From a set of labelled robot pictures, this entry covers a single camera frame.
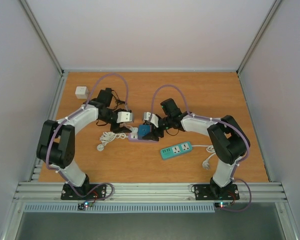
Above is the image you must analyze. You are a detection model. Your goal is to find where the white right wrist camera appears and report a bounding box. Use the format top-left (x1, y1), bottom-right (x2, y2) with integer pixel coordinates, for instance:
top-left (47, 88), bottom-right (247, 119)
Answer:
top-left (143, 112), bottom-right (159, 128)

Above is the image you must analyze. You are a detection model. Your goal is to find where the right controller board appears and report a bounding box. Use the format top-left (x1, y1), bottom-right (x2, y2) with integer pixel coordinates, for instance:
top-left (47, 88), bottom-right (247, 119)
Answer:
top-left (214, 201), bottom-right (232, 209)

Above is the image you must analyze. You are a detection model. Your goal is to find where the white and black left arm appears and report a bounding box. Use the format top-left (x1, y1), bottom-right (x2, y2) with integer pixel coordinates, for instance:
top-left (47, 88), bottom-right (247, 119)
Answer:
top-left (36, 88), bottom-right (134, 199)

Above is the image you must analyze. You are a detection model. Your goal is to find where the teal power strip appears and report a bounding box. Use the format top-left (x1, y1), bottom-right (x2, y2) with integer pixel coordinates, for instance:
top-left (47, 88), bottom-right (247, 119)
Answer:
top-left (160, 141), bottom-right (193, 161)

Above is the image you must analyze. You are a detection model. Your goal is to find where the aluminium front rail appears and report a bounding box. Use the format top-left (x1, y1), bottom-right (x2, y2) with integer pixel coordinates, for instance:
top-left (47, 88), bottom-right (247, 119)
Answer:
top-left (13, 182), bottom-right (288, 203)

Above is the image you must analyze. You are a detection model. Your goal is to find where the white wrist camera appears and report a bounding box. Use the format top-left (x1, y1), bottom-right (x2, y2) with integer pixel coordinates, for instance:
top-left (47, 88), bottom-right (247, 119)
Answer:
top-left (116, 111), bottom-right (134, 124)
top-left (143, 112), bottom-right (159, 128)

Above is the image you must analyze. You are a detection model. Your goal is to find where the white power strip cord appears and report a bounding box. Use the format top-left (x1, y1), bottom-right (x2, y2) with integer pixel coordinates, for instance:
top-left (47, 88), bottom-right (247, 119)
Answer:
top-left (191, 144), bottom-right (220, 171)

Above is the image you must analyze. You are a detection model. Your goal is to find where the white charger with cable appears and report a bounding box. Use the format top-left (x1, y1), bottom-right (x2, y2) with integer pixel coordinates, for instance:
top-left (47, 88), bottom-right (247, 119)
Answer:
top-left (122, 123), bottom-right (138, 135)

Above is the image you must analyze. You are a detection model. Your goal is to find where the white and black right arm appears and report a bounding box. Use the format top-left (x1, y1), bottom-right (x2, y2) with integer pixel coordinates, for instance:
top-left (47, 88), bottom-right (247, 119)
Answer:
top-left (143, 98), bottom-right (251, 200)

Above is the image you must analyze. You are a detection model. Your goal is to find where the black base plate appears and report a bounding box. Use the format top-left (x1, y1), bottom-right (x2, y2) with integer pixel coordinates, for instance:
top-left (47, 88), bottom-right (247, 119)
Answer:
top-left (60, 183), bottom-right (107, 201)
top-left (193, 183), bottom-right (240, 201)

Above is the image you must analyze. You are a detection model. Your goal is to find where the black power adapter with cable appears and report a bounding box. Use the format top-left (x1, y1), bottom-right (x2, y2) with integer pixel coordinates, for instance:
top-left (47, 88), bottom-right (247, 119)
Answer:
top-left (105, 87), bottom-right (127, 110)

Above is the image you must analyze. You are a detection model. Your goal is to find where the purple power strip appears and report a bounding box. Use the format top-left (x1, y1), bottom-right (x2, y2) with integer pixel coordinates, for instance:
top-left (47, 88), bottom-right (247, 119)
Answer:
top-left (127, 132), bottom-right (159, 144)

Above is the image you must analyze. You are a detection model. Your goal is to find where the slotted grey cable duct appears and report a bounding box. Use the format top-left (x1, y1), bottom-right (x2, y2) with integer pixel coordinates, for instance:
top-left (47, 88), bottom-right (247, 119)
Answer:
top-left (23, 202), bottom-right (215, 214)

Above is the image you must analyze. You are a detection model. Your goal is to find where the white purple strip cord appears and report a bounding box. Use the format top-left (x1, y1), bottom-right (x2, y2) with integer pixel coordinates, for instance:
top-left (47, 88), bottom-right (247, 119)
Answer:
top-left (96, 131), bottom-right (130, 152)

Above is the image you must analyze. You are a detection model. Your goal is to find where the controller board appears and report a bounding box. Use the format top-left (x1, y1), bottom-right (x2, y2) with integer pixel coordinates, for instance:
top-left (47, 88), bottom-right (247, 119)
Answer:
top-left (214, 201), bottom-right (232, 209)
top-left (77, 202), bottom-right (94, 211)

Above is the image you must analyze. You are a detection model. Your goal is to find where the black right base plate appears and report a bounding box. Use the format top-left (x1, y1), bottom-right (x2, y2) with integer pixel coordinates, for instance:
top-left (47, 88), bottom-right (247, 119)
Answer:
top-left (193, 183), bottom-right (240, 201)

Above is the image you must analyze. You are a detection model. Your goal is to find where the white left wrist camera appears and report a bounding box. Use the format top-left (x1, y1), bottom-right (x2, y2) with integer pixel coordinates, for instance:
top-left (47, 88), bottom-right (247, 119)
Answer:
top-left (116, 111), bottom-right (134, 124)

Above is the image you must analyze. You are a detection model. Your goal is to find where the blue cube socket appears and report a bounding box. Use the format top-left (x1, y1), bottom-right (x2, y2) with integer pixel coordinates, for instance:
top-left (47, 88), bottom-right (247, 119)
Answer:
top-left (137, 124), bottom-right (152, 140)

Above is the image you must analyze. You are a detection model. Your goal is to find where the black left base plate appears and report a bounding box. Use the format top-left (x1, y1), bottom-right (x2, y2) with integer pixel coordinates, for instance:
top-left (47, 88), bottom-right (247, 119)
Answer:
top-left (60, 183), bottom-right (107, 201)

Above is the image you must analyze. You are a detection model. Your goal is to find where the left controller board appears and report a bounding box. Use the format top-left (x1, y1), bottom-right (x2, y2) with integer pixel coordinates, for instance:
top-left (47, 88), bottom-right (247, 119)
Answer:
top-left (77, 202), bottom-right (94, 211)

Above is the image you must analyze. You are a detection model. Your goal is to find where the white tiger print plug adapter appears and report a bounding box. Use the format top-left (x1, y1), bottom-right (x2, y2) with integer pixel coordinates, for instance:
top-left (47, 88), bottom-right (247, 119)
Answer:
top-left (75, 86), bottom-right (89, 100)

